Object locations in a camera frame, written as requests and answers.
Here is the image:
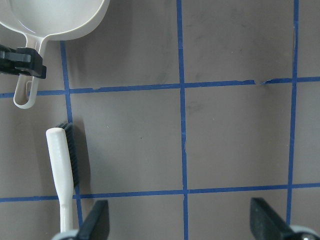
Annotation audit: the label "white plastic dustpan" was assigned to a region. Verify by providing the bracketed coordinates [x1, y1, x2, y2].
[0, 0, 110, 109]

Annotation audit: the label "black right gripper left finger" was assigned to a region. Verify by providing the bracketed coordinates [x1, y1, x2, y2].
[75, 200, 110, 240]

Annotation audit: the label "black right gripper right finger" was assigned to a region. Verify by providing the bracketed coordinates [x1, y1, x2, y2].
[250, 197, 300, 240]

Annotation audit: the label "white hand brush black bristles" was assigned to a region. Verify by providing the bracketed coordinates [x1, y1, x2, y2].
[45, 122, 79, 233]

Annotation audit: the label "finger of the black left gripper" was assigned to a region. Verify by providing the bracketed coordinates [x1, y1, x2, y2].
[0, 45, 47, 79]

